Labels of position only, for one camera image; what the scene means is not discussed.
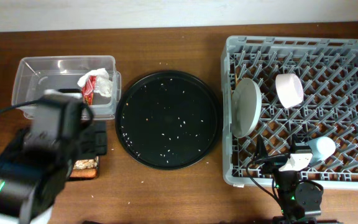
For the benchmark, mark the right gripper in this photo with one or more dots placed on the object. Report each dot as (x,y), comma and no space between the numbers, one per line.
(273,164)

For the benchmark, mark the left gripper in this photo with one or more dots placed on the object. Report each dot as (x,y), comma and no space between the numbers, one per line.
(33,126)

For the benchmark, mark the blue cup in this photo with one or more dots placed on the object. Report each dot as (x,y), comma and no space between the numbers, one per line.
(322,148)

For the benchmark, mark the red snack wrapper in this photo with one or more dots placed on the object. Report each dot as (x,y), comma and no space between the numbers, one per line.
(88,90)

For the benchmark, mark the orange carrot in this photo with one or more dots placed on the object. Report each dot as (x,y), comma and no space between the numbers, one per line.
(84,174)

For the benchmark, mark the grey plate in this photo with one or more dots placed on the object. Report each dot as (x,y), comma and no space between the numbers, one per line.
(245,107)

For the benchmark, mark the white tissue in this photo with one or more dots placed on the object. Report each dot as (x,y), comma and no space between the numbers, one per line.
(103,85)

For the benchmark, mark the peanuts and rice scraps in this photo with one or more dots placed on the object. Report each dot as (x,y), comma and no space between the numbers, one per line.
(86,164)

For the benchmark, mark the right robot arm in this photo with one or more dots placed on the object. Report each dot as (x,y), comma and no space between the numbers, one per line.
(299,200)

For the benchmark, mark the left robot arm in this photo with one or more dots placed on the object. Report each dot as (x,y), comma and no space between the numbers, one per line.
(36,164)

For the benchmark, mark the grey dishwasher rack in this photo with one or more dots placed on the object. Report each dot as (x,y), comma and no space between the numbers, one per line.
(328,70)

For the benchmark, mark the black rectangular tray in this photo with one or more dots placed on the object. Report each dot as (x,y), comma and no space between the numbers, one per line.
(94,143)

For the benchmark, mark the clear plastic bin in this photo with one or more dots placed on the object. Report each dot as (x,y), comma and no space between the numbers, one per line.
(37,74)

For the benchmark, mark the black round tray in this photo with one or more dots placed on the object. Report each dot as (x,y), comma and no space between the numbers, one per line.
(168,120)

